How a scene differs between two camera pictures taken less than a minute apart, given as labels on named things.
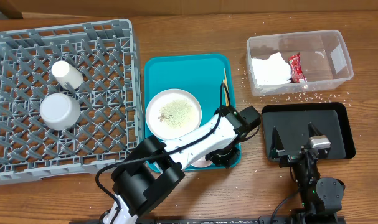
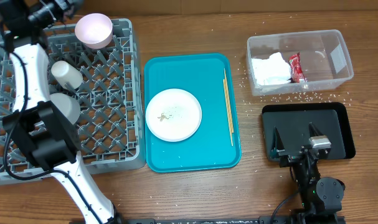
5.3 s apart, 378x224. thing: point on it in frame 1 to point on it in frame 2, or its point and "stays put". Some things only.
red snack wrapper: (297, 75) stays put
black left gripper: (227, 158) to (65, 8)
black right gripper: (289, 159) stays put
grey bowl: (59, 111) stays put
